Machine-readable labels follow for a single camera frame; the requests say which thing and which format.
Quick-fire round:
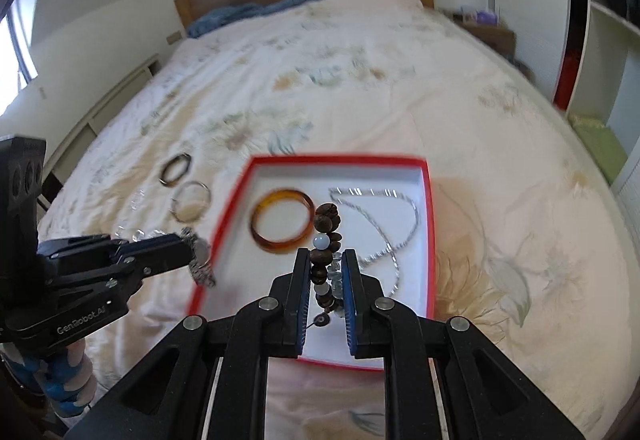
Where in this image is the wooden nightstand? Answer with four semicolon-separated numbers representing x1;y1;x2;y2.
452;10;518;58

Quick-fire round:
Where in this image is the silver link bracelet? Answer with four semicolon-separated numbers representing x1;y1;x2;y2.
180;227;218;290

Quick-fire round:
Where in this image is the green cushion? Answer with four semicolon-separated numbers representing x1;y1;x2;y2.
570;114;628;186

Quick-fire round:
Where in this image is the amber bangle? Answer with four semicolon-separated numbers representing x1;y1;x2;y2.
249;189;315;255

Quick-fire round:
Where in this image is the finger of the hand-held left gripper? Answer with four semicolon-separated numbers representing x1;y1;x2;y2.
116;232;189;251
120;240;196;282

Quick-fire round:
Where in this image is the window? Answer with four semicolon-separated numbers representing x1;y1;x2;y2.
0;0;38;116

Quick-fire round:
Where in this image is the floral bed quilt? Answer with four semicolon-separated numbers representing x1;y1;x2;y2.
37;0;633;440

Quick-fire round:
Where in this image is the low white shelf unit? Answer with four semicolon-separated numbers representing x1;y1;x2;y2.
37;55;163;211

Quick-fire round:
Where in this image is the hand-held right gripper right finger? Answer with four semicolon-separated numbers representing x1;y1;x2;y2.
341;249;588;440

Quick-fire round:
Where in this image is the open white closet shelving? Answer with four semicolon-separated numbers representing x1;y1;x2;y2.
552;0;640;191

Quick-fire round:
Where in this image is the thin silver bangle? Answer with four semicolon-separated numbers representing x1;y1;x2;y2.
170;180;212;222

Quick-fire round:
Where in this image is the clear bead bracelet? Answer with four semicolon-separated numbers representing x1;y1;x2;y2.
114;226;173;243

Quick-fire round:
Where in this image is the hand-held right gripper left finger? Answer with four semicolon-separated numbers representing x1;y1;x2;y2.
62;247;312;440

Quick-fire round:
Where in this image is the red jewelry box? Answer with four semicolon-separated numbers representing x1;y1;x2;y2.
186;154;437;373

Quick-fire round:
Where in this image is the wooden bead bracelet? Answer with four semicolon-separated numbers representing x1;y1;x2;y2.
309;203;346;326

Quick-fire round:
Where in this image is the dark brown bangle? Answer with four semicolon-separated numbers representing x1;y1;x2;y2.
159;153;193;186

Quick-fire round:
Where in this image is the silver chain necklace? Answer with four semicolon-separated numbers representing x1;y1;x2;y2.
327;185;421;298

